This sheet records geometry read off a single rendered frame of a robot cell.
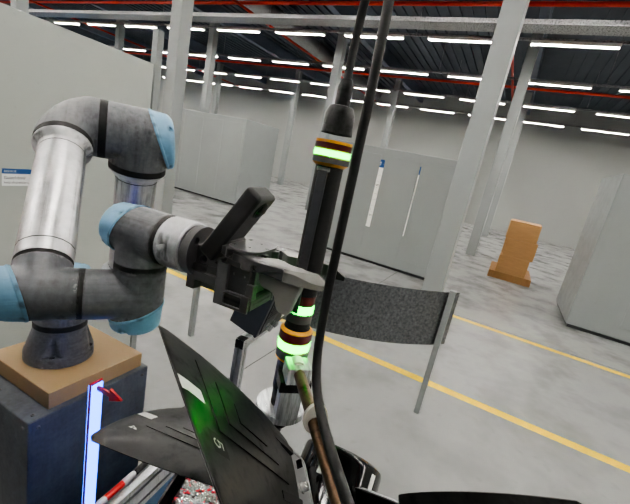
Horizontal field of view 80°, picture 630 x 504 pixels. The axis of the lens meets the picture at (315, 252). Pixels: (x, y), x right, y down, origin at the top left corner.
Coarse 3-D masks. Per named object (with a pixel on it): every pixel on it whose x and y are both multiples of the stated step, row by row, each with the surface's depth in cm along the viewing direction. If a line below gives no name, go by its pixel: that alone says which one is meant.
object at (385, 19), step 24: (384, 0) 33; (360, 24) 40; (384, 24) 33; (384, 48) 33; (360, 120) 35; (360, 144) 35; (336, 240) 37; (336, 264) 38; (312, 360) 39; (312, 384) 38; (312, 408) 37; (336, 456) 31; (336, 480) 29
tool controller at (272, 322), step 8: (264, 304) 118; (272, 304) 118; (248, 312) 121; (256, 312) 119; (264, 312) 118; (272, 312) 121; (232, 320) 123; (240, 320) 122; (248, 320) 121; (256, 320) 120; (264, 320) 120; (272, 320) 127; (248, 328) 122; (256, 328) 120; (264, 328) 123; (272, 328) 124; (256, 336) 121
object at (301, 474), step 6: (294, 456) 49; (294, 462) 48; (294, 468) 47; (300, 468) 49; (300, 474) 48; (306, 474) 50; (300, 480) 47; (306, 480) 49; (300, 492) 45; (306, 492) 47; (300, 498) 44; (306, 498) 46
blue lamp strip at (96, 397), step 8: (96, 384) 66; (96, 392) 66; (96, 400) 66; (96, 408) 67; (96, 416) 68; (96, 424) 68; (88, 440) 68; (88, 448) 68; (96, 448) 70; (88, 456) 68; (96, 456) 70; (88, 464) 69; (96, 464) 71; (88, 472) 69; (96, 472) 71; (88, 480) 70; (88, 488) 71; (88, 496) 71
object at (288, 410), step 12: (288, 360) 46; (288, 372) 45; (288, 384) 45; (264, 396) 52; (276, 396) 49; (288, 396) 47; (264, 408) 50; (276, 408) 48; (288, 408) 48; (300, 408) 51; (276, 420) 49; (288, 420) 49; (300, 420) 50
